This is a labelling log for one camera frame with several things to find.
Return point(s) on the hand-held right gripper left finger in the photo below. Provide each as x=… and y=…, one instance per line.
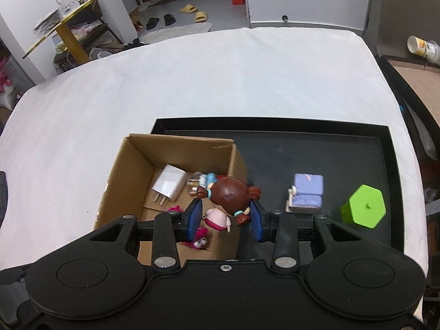
x=194, y=220

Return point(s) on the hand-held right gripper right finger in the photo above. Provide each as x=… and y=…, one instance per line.
x=257, y=221

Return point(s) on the pink haired toy figure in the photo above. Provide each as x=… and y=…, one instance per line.
x=199, y=235

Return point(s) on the small clear plastic toy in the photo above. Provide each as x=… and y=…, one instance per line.
x=196, y=180

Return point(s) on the brown haired doll figurine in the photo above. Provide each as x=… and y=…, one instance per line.
x=228, y=192

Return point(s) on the white plug charger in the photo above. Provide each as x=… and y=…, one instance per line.
x=168, y=182

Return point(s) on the black shallow tray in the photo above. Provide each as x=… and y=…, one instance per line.
x=275, y=158

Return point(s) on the brown cardboard box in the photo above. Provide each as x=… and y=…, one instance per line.
x=137, y=165

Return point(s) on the purple toy armchair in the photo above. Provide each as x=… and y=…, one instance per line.
x=307, y=185

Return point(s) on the green hexagonal box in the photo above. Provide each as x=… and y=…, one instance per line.
x=364, y=204

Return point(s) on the white floor mat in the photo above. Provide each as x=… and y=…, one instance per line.
x=178, y=31

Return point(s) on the black slipper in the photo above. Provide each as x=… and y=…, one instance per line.
x=153, y=23
x=169, y=19

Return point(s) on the yellow slipper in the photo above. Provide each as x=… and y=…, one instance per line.
x=201, y=16
x=188, y=8

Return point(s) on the black low shelf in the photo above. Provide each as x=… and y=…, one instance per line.
x=103, y=34

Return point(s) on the side table with yellow leg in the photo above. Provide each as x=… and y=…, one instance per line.
x=74, y=43

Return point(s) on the pink patterned bag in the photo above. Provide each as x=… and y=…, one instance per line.
x=6, y=91

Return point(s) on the white yellow paper cup stack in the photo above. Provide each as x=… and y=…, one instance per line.
x=421, y=48

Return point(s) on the clear plastic bag pile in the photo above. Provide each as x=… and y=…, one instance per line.
x=48, y=20

